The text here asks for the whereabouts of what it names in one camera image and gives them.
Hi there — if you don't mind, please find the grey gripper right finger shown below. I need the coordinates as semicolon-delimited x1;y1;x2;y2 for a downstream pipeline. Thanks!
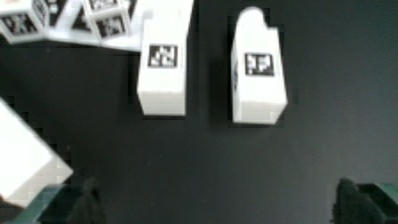
333;178;398;224

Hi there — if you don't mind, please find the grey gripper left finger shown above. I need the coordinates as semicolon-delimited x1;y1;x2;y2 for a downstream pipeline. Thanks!
17;178;107;224

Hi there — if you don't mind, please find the white chair leg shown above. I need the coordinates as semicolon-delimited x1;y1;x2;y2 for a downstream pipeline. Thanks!
138;0;194;116
232;6;289;125

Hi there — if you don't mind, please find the white chair leg front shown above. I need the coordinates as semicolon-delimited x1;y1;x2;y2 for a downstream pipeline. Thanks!
232;6;289;125

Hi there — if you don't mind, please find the white tagged flat plate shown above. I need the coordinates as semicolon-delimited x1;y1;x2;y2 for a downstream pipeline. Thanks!
47;0;152;51

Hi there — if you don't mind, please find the white tagged cube left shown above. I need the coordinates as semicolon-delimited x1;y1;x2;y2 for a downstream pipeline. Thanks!
0;0;50;44

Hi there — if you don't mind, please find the white tagged cube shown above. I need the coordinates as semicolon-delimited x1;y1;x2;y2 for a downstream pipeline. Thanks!
82;0;136;41
0;0;50;44

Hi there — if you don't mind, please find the white tagged cube right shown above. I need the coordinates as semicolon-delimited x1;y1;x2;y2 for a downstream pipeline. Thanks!
82;0;136;41

